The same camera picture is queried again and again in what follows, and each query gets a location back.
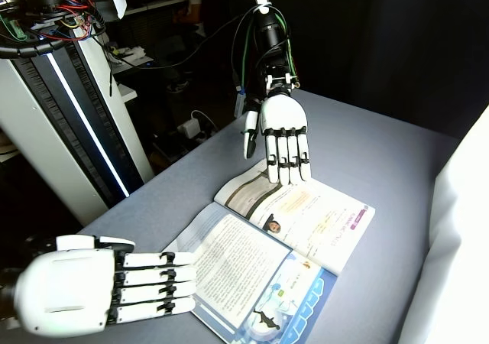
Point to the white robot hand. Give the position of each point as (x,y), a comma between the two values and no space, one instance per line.
(282,111)
(68,286)

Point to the illustrated book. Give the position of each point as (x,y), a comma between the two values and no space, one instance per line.
(305,221)

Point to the grey table cloth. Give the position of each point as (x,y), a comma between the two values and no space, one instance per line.
(363,149)

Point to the white power adapter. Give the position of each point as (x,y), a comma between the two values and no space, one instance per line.
(189,128)

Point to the shoe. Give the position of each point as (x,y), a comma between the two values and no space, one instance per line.
(177,86)

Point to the person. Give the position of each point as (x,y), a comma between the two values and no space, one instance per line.
(195,0)

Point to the black backdrop curtain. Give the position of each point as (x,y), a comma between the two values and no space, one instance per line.
(401,34)

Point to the white side table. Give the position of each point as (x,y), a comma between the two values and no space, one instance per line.
(128,91)

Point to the white robot body column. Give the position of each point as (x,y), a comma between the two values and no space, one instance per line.
(38,130)

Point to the white crumpled cloth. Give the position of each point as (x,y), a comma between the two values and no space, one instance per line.
(131,52)

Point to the white paper tag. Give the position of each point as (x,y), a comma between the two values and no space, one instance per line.
(120,5)

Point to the white fabric screen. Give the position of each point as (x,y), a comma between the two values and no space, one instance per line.
(458,225)

